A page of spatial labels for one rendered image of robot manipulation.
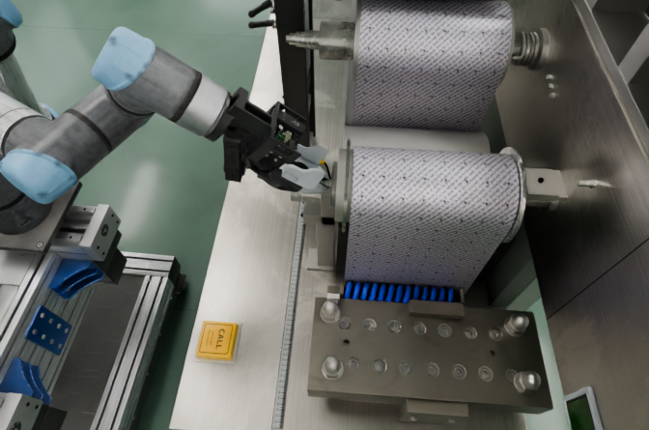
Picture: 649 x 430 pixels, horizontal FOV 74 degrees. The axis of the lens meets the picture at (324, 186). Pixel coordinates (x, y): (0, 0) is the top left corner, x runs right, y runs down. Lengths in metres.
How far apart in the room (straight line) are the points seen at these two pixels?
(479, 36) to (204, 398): 0.81
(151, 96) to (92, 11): 3.19
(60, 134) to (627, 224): 0.68
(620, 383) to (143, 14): 3.40
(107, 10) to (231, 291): 2.97
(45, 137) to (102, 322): 1.30
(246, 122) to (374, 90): 0.27
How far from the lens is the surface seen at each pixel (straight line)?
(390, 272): 0.81
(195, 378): 0.96
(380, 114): 0.82
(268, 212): 1.08
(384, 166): 0.63
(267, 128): 0.59
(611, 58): 0.68
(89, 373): 1.83
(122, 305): 1.86
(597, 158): 0.66
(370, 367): 0.80
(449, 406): 0.82
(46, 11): 3.91
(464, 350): 0.84
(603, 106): 0.67
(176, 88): 0.57
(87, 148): 0.63
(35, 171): 0.62
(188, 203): 2.26
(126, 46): 0.57
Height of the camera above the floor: 1.81
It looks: 55 degrees down
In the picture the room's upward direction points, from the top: straight up
